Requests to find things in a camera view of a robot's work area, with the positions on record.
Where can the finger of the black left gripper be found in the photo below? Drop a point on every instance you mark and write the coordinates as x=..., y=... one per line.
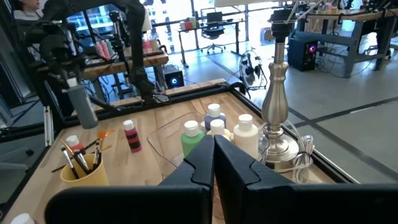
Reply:
x=80, y=71
x=64, y=79

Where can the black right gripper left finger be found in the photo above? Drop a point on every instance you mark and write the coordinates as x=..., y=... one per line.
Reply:
x=140, y=205

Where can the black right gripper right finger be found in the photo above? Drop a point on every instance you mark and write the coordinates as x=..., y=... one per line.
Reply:
x=280, y=205

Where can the large grey paint bottle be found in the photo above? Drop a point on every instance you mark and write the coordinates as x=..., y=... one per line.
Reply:
x=82, y=105

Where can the small crimson paint bottle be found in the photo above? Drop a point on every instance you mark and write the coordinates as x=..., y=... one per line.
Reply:
x=132, y=137

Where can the large white paint bottle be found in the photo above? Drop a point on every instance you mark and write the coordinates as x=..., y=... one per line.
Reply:
x=245, y=137

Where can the large green paint bottle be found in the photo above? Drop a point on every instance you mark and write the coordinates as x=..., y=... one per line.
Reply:
x=191, y=140

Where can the large yellow paint bottle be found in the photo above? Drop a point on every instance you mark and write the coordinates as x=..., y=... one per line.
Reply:
x=217, y=126

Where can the large blue-violet paint bottle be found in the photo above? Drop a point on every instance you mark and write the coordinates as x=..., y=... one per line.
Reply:
x=214, y=116

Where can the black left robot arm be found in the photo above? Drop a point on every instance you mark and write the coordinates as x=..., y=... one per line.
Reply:
x=136, y=46

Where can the background pink bottle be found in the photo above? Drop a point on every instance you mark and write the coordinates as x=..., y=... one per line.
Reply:
x=146, y=46
x=101, y=49

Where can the background teal bottle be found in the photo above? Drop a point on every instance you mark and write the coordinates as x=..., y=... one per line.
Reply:
x=109, y=47

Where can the wooden workbench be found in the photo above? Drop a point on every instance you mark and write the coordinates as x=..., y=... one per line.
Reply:
x=124, y=65

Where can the person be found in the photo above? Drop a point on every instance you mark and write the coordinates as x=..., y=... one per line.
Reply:
x=28, y=7

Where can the black tripod stand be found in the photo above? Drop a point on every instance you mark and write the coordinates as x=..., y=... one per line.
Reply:
x=119, y=43

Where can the yellow ribbed cup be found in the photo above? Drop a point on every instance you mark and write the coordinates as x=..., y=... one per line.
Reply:
x=93, y=179

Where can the clear plastic tray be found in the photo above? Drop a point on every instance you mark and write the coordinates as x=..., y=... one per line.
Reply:
x=164, y=137

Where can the white shade silver table lamp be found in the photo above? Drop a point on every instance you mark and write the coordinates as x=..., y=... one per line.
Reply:
x=275, y=102

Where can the red desk cup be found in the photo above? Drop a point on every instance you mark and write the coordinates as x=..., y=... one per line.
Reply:
x=188, y=25

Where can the black floor fan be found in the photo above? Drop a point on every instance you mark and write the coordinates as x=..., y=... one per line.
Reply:
x=253, y=70

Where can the black office chair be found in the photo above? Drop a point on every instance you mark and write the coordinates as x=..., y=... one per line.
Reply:
x=214, y=31

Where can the black standing desk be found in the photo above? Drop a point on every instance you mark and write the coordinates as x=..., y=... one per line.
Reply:
x=217, y=25

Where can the black computer tower red light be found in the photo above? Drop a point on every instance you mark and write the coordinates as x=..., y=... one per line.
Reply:
x=302, y=54

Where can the grey metal workbench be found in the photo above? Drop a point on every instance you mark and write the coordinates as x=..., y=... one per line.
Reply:
x=351, y=37

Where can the silver angle bracket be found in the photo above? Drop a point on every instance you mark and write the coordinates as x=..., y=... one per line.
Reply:
x=161, y=98

